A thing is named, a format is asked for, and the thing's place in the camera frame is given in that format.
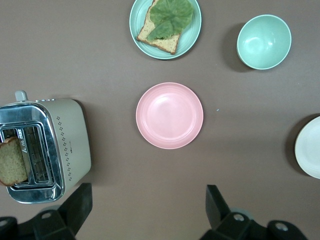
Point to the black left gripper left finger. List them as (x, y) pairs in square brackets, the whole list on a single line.
[(72, 212)]

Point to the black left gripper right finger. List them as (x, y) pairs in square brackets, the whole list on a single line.
[(222, 215)]

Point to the pink plate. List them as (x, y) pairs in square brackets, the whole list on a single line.
[(169, 116)]

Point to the brown bread slice in toaster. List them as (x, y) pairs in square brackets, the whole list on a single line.
[(12, 165)]

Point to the beige and chrome toaster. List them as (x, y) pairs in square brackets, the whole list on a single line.
[(72, 130)]

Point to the beige plate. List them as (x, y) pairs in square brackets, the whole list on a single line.
[(311, 150)]

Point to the light green bowl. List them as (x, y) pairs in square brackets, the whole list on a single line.
[(263, 41)]

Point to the light green plate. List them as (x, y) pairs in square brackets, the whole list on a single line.
[(191, 37)]

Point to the brown bread slice under lettuce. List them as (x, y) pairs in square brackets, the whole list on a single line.
[(165, 43)]

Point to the green lettuce leaf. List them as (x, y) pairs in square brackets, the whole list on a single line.
[(170, 15)]

